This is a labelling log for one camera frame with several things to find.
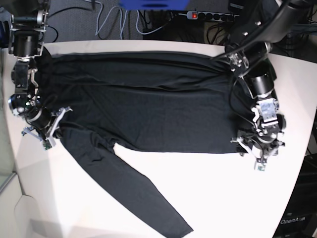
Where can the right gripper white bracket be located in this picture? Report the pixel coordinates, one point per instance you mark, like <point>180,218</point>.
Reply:
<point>44,125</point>

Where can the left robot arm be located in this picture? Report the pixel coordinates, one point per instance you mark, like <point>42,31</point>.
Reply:
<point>246,52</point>

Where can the blue box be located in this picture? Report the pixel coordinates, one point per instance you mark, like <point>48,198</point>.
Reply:
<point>154,4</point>

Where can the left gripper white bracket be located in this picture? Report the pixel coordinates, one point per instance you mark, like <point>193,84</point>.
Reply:
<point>258,150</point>

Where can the black OpenArm base unit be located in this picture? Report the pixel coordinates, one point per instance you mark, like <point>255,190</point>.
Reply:
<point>300,217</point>

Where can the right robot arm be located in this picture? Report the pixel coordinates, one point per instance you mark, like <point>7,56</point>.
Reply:
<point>29,20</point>

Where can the black long-sleeve T-shirt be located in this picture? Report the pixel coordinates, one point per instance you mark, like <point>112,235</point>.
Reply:
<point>149,102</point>

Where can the white power strip red switch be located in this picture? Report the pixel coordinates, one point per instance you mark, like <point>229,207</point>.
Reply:
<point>211,16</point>

